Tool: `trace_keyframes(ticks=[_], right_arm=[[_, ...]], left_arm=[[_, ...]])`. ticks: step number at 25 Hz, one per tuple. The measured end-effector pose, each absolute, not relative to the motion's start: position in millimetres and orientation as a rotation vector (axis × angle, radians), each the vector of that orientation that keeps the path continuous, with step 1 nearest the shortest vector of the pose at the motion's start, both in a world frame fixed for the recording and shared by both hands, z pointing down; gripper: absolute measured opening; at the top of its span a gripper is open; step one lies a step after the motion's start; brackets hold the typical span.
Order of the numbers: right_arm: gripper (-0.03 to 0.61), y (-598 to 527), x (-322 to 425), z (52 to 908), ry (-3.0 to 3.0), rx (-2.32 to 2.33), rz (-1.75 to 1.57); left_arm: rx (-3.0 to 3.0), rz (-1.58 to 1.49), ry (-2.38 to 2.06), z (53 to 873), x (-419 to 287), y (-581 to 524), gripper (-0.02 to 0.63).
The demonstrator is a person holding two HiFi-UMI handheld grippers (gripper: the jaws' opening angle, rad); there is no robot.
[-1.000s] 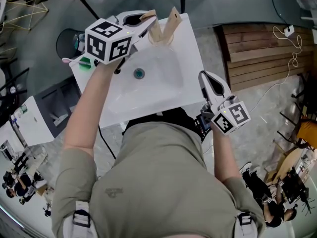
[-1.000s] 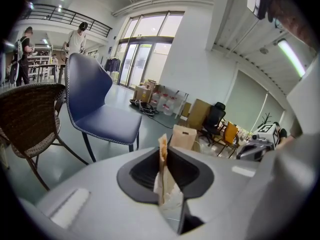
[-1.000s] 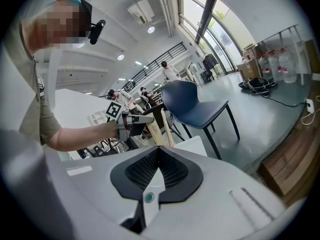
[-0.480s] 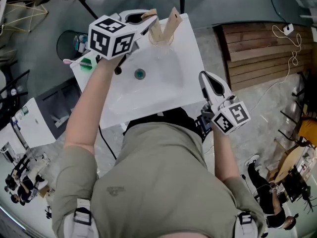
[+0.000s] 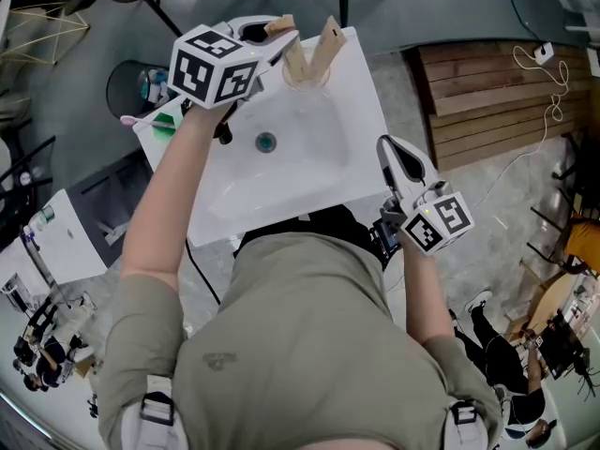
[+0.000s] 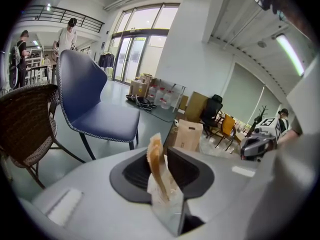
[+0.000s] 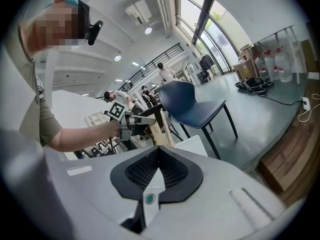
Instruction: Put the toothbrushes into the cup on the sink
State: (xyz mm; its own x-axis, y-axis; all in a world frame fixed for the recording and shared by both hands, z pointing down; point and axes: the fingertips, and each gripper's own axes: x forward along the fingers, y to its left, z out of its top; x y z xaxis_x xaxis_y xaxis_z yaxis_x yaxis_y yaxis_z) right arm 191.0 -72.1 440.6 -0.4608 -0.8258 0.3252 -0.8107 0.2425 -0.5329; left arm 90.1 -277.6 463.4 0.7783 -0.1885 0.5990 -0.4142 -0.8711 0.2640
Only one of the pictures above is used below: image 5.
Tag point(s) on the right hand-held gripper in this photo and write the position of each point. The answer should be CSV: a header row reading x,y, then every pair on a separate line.
x,y
438,223

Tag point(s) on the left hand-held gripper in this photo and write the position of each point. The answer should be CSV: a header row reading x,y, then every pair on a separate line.
x,y
206,68

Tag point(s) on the beige paper packet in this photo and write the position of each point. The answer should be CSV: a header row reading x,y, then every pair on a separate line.
x,y
328,45
295,61

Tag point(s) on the clear glass cup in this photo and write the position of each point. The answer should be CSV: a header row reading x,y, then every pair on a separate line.
x,y
321,81

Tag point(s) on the person's left forearm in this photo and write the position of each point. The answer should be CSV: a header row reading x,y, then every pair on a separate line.
x,y
159,204

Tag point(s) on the person's right forearm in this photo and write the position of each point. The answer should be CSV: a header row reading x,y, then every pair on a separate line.
x,y
424,298

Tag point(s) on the green plastic cup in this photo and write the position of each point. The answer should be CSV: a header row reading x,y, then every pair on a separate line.
x,y
164,131

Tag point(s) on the white pink toothbrush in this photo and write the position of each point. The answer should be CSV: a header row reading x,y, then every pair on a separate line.
x,y
129,120

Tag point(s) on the black belt device with screen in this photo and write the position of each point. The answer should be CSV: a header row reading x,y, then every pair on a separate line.
x,y
386,239

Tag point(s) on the person's black shorts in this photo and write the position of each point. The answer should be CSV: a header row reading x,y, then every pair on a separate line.
x,y
337,220

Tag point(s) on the brown wooden slat decking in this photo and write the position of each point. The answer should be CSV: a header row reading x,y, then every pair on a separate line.
x,y
492,106

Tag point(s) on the white ceramic sink basin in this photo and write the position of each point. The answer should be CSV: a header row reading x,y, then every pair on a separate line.
x,y
300,176

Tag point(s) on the round metal sink drain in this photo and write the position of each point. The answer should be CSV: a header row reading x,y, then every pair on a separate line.
x,y
265,142

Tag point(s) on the black mesh waste bin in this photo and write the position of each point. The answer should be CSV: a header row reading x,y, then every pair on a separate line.
x,y
124,87

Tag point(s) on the white power adapter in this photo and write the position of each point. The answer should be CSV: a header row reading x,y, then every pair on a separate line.
x,y
544,53

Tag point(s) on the black chair yellow cushion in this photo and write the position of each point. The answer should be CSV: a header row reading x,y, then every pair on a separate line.
x,y
583,244

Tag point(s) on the round wooden table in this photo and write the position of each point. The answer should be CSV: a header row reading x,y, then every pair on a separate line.
x,y
553,298

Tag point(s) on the person's olive shirt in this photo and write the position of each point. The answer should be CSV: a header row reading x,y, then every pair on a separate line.
x,y
304,345

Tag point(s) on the white-top black side cabinet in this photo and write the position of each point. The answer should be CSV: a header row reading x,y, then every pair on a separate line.
x,y
79,246

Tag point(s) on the clear plastic water bottle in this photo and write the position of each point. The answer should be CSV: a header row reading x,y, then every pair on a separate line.
x,y
43,217

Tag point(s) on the white marble slab table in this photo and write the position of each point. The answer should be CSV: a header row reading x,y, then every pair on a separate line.
x,y
19,270

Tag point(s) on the white shelf frame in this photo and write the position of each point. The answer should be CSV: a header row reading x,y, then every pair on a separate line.
x,y
594,61

